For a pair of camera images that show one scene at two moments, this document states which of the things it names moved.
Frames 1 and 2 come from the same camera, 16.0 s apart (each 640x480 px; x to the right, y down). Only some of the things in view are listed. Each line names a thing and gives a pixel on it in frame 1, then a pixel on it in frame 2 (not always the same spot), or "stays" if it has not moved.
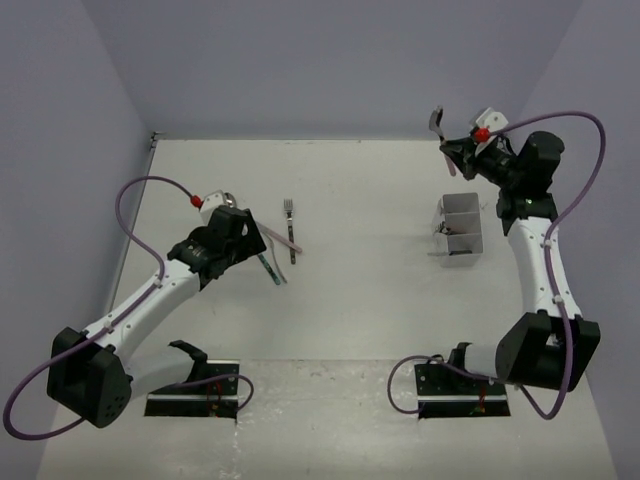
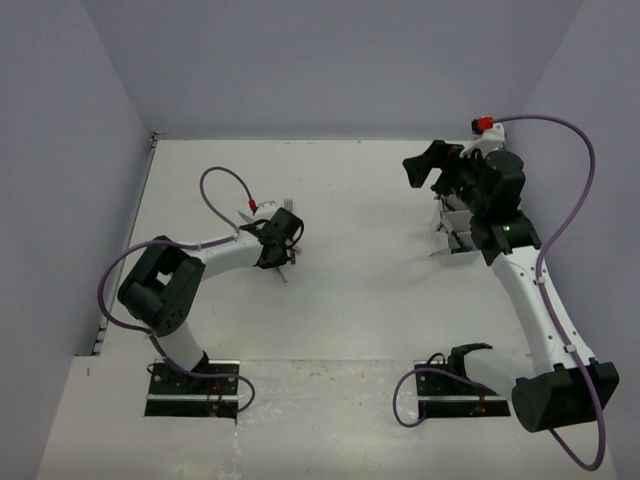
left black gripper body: x=232 y=253 to x=281 y=259
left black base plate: x=217 y=398 stays
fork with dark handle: x=288 y=206 stays
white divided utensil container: x=463 y=245 stays
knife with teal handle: x=269 y=269 to x=281 y=274
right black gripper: x=468 y=165 to x=438 y=154
